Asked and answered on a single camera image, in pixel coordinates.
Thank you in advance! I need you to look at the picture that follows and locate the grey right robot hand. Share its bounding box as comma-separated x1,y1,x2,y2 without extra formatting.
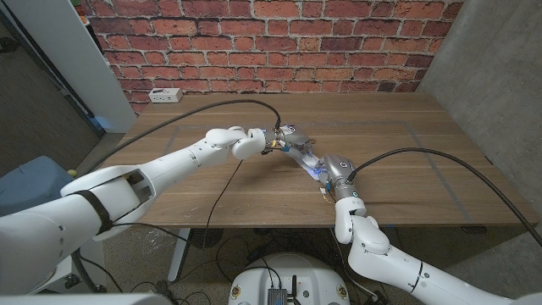
311,153,360,200

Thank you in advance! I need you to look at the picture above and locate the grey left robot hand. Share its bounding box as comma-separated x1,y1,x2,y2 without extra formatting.
263,124,315,161

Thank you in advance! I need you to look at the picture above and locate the white receipt paper strip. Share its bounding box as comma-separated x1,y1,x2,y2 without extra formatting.
284,146,329,182

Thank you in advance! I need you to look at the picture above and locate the printed red brick backdrop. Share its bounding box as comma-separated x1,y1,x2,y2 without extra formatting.
80,0,465,115

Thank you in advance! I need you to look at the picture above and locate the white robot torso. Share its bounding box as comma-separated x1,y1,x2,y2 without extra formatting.
227,252,351,305

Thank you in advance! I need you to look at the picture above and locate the black power adapter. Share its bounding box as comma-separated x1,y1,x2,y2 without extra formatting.
364,290,389,305

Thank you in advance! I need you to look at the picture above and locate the white power strip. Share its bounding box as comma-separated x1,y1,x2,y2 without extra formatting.
147,87,184,104

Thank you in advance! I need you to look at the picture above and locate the white table leg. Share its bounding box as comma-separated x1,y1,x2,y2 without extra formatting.
167,227,191,284

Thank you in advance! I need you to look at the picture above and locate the white upright panel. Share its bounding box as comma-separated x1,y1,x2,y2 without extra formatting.
3,0,137,135

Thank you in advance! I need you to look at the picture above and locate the blue plastic bin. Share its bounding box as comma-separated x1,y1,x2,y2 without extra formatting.
0,155,80,217

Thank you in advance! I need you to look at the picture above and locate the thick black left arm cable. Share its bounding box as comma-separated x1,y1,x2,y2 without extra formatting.
82,98,283,175

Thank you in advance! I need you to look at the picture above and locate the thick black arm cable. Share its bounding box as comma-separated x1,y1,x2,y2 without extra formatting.
82,98,283,175
346,147,542,247

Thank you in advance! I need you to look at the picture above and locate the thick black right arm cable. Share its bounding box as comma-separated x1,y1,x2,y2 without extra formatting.
346,147,542,247

